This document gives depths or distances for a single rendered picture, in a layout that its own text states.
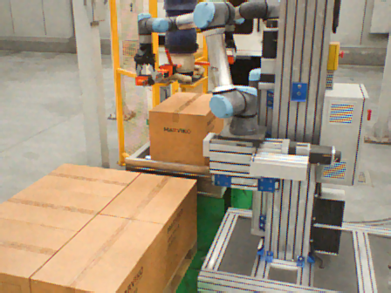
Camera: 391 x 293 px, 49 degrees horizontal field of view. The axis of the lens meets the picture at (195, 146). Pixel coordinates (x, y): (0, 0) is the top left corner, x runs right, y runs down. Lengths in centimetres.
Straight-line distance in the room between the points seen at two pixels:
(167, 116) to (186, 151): 27
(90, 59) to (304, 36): 209
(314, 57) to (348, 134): 42
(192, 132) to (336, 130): 102
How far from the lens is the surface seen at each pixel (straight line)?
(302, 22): 220
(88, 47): 379
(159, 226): 231
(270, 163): 205
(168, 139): 294
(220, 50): 201
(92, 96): 386
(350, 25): 1143
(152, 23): 233
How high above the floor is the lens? 171
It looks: 20 degrees down
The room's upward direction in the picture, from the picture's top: straight up
